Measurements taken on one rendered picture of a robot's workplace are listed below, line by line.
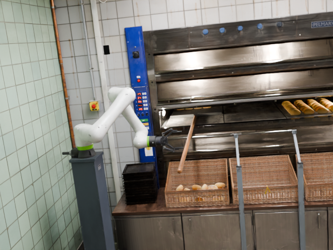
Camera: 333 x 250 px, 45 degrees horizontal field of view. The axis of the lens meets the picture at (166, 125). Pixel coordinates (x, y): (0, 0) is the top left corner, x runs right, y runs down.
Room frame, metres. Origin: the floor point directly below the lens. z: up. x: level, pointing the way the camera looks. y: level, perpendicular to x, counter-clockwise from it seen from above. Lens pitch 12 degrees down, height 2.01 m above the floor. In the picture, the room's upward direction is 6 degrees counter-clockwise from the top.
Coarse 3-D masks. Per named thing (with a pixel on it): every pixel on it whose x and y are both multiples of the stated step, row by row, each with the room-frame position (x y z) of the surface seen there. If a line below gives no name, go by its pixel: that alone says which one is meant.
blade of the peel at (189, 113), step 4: (176, 112) 4.57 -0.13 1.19; (180, 112) 4.55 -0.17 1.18; (184, 112) 4.52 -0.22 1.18; (188, 112) 4.50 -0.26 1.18; (192, 112) 4.47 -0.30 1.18; (196, 112) 4.45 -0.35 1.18; (200, 112) 4.43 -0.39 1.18; (204, 112) 4.40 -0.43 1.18; (208, 112) 4.38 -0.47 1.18; (212, 112) 4.36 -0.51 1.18; (216, 112) 4.33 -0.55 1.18; (220, 112) 4.19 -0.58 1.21; (172, 116) 4.26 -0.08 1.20; (176, 116) 4.26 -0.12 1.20; (180, 116) 4.25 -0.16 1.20; (184, 116) 4.24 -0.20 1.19; (188, 116) 4.24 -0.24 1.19; (192, 116) 4.23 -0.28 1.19; (200, 116) 4.22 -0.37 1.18
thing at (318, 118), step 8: (264, 120) 3.72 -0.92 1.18; (272, 120) 3.68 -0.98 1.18; (280, 120) 3.65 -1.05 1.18; (288, 120) 3.64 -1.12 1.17; (296, 120) 3.63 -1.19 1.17; (304, 120) 3.62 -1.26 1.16; (312, 120) 3.61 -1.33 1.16; (320, 120) 3.60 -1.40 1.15; (328, 120) 3.59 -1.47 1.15; (168, 128) 3.80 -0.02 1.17; (176, 128) 3.79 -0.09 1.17; (184, 128) 3.78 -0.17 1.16; (200, 128) 3.76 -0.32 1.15; (208, 128) 3.75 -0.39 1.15; (216, 128) 3.74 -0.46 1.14
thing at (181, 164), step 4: (196, 116) 4.13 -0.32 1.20; (192, 124) 3.73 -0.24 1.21; (192, 128) 3.56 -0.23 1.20; (188, 136) 3.27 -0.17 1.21; (188, 140) 3.15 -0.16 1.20; (188, 144) 3.05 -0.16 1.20; (184, 148) 2.93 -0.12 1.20; (184, 152) 2.82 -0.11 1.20; (184, 156) 2.73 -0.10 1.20; (180, 160) 2.65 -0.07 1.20; (184, 160) 2.66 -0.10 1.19; (180, 164) 2.55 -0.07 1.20; (180, 168) 2.47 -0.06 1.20; (180, 172) 2.45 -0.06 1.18
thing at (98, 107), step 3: (90, 102) 3.83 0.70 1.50; (93, 102) 3.82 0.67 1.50; (99, 102) 3.83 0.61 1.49; (90, 105) 3.83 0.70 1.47; (96, 105) 3.82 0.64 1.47; (99, 105) 3.82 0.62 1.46; (90, 108) 3.83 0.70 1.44; (96, 108) 3.82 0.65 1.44; (99, 108) 3.82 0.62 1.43; (90, 111) 3.83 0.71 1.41
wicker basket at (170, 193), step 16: (192, 160) 3.74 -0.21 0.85; (208, 160) 3.71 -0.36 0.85; (224, 160) 3.69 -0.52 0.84; (176, 176) 3.72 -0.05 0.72; (192, 176) 3.70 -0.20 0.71; (208, 176) 3.68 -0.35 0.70; (224, 176) 3.65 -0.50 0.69; (176, 192) 3.30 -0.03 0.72; (192, 192) 3.28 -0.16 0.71; (208, 192) 3.26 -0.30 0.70; (224, 192) 3.24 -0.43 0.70
